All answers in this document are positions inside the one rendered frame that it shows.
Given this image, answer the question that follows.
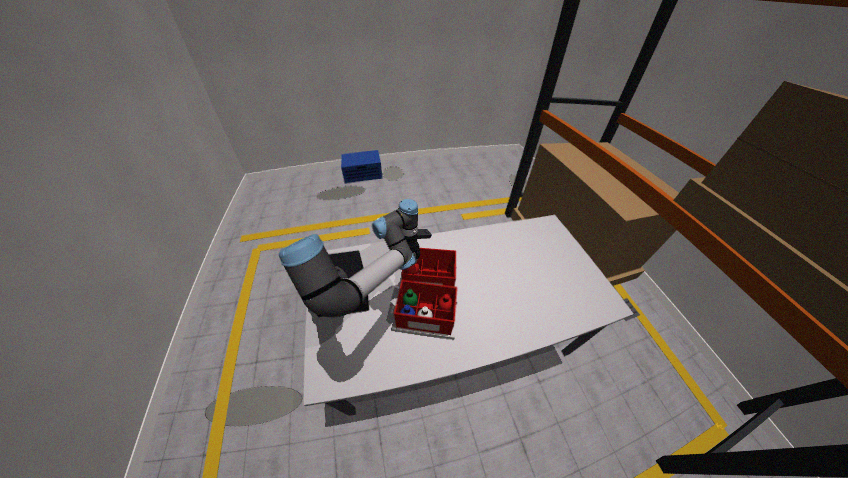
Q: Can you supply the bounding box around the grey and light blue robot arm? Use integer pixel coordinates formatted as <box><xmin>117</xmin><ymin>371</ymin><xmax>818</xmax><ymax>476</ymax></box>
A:
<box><xmin>279</xmin><ymin>199</ymin><xmax>432</xmax><ymax>317</ymax></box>

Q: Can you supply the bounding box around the green bottle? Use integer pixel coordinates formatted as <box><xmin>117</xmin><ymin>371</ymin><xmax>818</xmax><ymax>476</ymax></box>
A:
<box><xmin>403</xmin><ymin>289</ymin><xmax>418</xmax><ymax>307</ymax></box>

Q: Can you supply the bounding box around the red crate with dividers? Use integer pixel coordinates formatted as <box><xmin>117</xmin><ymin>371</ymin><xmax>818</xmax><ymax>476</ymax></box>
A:
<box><xmin>394</xmin><ymin>281</ymin><xmax>457</xmax><ymax>335</ymax></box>
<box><xmin>402</xmin><ymin>248</ymin><xmax>456</xmax><ymax>287</ymax></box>

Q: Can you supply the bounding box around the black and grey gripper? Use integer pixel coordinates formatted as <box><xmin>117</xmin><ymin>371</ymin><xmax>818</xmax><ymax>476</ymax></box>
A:
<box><xmin>404</xmin><ymin>233</ymin><xmax>420</xmax><ymax>263</ymax></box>

